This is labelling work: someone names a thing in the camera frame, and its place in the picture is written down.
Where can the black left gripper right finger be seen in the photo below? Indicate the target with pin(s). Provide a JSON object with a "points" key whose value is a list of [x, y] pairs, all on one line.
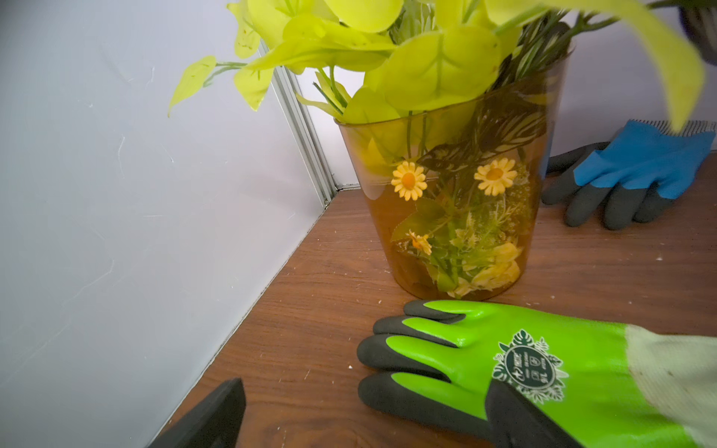
{"points": [[516, 422]]}

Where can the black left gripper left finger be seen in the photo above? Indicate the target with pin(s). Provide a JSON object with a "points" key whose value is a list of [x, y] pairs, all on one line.
{"points": [[214, 422]]}

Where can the green and black work glove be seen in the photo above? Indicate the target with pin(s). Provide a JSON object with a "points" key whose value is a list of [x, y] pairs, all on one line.
{"points": [[607, 384]]}

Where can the amber translucent plastic vase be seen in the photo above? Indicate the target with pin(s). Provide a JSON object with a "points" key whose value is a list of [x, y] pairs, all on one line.
{"points": [[454, 193]]}

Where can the blue and grey work glove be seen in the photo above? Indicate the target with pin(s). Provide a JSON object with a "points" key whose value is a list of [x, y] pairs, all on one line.
{"points": [[635, 177]]}

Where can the artificial green leafy plant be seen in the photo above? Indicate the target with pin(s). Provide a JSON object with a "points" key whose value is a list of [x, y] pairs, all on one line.
{"points": [[383, 60]]}

